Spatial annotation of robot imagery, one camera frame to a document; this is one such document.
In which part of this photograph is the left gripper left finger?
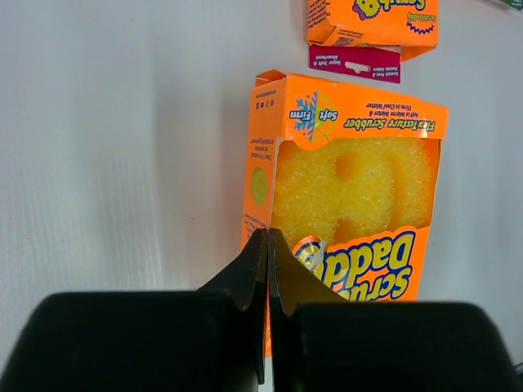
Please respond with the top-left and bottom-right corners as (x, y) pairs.
(1, 229), (268, 391)

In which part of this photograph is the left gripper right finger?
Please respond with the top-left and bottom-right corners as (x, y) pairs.
(268, 229), (522, 391)

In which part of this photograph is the Scrub Daddy orange box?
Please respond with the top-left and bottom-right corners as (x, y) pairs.
(239, 69), (450, 360)

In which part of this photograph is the green sponge orange pack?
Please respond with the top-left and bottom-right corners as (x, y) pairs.
(490, 0), (523, 12)

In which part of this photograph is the pink Scrub Mommy box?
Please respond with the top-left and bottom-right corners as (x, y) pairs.
(306, 0), (439, 83)

